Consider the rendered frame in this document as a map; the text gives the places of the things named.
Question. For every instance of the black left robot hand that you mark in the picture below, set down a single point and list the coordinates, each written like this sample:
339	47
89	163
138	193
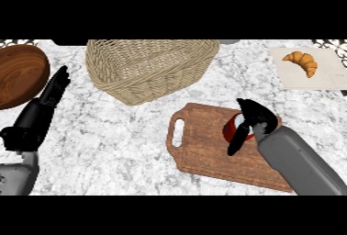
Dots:
34	117

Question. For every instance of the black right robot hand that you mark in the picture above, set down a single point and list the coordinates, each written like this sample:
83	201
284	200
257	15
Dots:
256	115

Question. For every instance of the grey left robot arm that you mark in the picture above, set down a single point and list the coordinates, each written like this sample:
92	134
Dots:
15	177

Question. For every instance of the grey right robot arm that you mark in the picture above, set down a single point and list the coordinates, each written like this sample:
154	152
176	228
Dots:
299	162

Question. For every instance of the brown wooden cutting board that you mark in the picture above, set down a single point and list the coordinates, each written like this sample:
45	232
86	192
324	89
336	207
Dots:
212	147

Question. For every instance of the beige wicker basket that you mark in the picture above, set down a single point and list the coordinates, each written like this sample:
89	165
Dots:
150	69

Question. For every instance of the brown wooden bowl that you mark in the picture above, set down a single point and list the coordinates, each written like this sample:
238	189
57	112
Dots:
20	75

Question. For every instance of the golden croissant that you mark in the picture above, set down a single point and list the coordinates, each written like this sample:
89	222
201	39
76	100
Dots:
303	62

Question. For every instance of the black patterned trivet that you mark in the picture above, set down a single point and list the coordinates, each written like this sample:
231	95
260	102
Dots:
15	42
334	47

